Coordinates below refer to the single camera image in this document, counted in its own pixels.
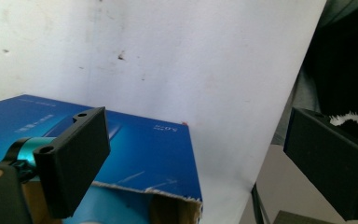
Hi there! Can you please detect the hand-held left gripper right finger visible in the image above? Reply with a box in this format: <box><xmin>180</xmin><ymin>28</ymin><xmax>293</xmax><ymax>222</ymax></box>
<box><xmin>282</xmin><ymin>106</ymin><xmax>358</xmax><ymax>221</ymax></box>

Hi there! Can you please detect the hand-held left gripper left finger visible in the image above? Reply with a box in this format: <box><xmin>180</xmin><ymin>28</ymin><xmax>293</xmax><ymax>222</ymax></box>
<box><xmin>33</xmin><ymin>106</ymin><xmax>112</xmax><ymax>219</ymax></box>

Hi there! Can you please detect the blue cardboard box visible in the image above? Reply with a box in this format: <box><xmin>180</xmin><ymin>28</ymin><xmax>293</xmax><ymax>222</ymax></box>
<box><xmin>0</xmin><ymin>93</ymin><xmax>203</xmax><ymax>224</ymax></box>

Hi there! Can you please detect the white fluffy trim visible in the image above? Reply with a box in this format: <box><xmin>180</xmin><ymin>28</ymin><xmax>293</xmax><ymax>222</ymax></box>
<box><xmin>329</xmin><ymin>111</ymin><xmax>358</xmax><ymax>129</ymax></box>

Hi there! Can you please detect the grey flat object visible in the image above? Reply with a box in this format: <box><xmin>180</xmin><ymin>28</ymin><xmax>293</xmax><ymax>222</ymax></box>
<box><xmin>272</xmin><ymin>210</ymin><xmax>337</xmax><ymax>224</ymax></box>

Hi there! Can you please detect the black cloth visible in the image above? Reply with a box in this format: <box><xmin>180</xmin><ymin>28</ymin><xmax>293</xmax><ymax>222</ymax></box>
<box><xmin>302</xmin><ymin>0</ymin><xmax>358</xmax><ymax>139</ymax></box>

